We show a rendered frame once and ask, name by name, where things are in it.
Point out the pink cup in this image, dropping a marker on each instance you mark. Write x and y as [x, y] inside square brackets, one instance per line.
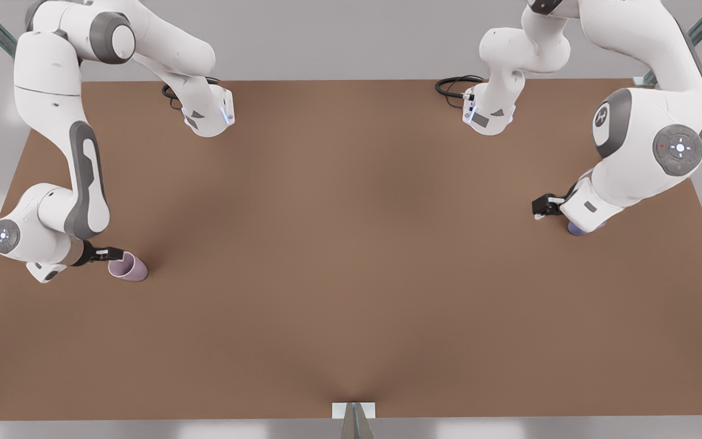
[128, 267]

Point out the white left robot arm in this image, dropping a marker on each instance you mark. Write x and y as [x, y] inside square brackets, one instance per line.
[643, 122]

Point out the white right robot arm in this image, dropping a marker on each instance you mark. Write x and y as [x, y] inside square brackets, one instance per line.
[52, 91]

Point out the purple cup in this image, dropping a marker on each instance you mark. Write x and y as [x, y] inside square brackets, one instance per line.
[579, 228]

